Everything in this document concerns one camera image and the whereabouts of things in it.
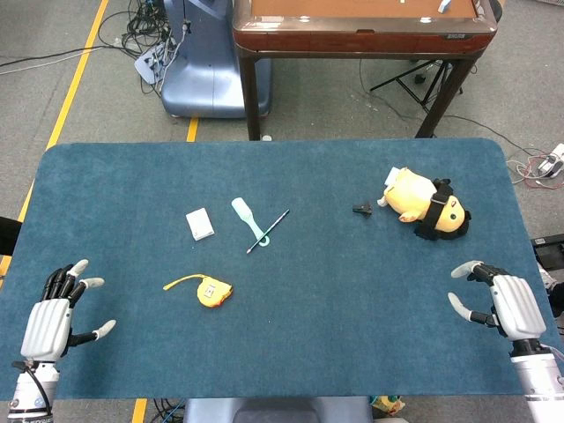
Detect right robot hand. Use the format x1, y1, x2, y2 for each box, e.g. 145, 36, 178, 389
448, 259, 547, 343

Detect red and white wires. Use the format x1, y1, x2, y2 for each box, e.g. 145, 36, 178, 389
506, 149, 564, 191

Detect white power adapter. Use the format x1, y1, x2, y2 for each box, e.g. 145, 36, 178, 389
537, 143, 564, 180

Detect yellow plush toy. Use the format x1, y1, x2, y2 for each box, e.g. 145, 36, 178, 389
376, 166, 472, 241

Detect grey power strip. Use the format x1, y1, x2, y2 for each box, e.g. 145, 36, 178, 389
134, 41, 177, 85

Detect black tripod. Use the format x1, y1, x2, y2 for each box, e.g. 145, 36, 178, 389
369, 59, 464, 111

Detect light green brush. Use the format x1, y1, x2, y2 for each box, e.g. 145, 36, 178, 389
231, 197, 273, 249

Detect brown wooden table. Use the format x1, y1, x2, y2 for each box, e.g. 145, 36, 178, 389
232, 0, 499, 141

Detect white rectangular box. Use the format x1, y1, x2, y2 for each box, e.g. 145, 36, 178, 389
185, 207, 216, 241

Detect blue table cloth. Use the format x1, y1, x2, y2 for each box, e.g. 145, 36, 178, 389
8, 137, 564, 401

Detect dark green pencil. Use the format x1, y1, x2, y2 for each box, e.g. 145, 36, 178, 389
246, 209, 291, 255

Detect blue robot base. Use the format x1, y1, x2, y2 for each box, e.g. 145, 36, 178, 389
160, 0, 272, 119

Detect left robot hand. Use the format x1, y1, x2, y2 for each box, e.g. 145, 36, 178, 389
20, 258, 117, 360

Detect black floor equipment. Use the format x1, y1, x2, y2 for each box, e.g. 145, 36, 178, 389
531, 235, 564, 271

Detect black stand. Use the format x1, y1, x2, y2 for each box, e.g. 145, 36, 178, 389
0, 215, 23, 256

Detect yellow tape measure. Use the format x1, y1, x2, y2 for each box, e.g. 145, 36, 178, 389
162, 273, 234, 309

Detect tangled black cables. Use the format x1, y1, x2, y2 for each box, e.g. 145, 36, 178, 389
96, 0, 186, 96

